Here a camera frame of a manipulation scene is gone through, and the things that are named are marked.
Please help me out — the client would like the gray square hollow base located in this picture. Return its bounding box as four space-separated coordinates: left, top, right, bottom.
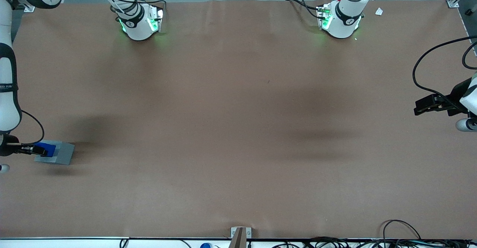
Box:
34 140 75 166

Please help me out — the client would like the blue plastic block part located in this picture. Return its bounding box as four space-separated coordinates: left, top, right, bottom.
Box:
37 141 57 158

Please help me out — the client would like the black cable bundle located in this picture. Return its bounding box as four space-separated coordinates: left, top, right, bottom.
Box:
271 236 477 248

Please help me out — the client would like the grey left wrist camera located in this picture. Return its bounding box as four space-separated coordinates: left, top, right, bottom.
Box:
455 118 477 132

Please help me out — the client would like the short black cable loop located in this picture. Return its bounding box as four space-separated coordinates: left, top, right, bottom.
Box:
461 41 477 70

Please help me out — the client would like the brown paper table cover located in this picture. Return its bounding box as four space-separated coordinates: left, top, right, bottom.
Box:
0 0 477 240

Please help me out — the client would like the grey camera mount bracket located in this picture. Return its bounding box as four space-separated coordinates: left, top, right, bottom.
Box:
230 226 252 248

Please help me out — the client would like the long black left arm cable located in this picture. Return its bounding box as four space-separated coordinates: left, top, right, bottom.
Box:
412 35 477 109

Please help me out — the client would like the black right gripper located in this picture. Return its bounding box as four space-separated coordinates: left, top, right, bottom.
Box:
0 134 49 157

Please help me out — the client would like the black left arm base cable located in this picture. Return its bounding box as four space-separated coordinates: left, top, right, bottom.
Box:
285 0 323 19

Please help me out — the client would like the black looped table cable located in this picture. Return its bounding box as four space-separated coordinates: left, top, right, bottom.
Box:
382 220 422 242

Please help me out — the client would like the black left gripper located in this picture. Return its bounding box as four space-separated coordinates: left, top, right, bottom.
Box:
413 77 473 116

